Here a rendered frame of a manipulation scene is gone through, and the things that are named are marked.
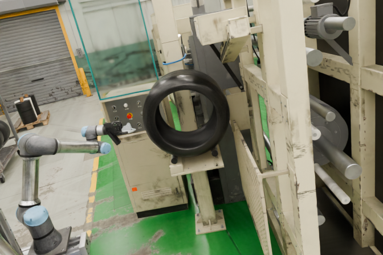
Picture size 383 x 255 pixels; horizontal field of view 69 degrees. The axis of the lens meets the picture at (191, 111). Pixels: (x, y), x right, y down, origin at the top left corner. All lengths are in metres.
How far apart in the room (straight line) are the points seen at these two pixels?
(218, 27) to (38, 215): 1.39
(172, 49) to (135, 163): 1.17
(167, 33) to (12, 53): 9.44
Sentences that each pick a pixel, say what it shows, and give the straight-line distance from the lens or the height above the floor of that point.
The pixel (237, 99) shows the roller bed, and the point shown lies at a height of 1.15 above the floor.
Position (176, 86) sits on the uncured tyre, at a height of 1.41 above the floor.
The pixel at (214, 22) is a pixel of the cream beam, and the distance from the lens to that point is 1.46.
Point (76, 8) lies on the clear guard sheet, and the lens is 2.54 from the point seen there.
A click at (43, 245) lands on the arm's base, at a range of 1.90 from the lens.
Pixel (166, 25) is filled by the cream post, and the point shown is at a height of 1.77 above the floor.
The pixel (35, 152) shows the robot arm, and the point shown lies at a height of 1.25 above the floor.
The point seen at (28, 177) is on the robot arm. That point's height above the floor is 1.10.
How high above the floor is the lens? 1.77
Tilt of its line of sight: 18 degrees down
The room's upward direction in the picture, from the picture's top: 12 degrees counter-clockwise
